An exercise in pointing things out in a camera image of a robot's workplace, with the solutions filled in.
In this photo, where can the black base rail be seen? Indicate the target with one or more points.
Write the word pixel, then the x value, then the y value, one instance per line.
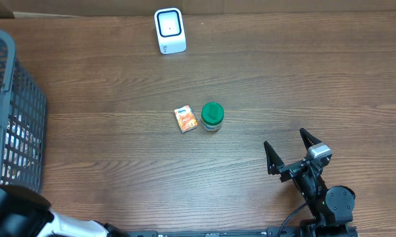
pixel 217 233

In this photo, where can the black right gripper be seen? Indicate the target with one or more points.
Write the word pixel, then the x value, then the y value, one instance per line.
pixel 276 166

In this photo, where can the white barcode scanner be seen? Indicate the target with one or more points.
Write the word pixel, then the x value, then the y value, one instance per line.
pixel 170 31

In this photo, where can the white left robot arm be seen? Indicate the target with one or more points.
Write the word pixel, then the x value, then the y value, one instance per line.
pixel 24 212

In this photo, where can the green lid jar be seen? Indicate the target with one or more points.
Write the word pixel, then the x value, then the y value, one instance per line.
pixel 212 115

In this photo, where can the dark grey plastic basket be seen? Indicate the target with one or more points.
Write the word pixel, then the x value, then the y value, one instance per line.
pixel 23 117

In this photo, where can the orange tissue pack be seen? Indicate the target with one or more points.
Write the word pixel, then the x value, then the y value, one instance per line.
pixel 185 118

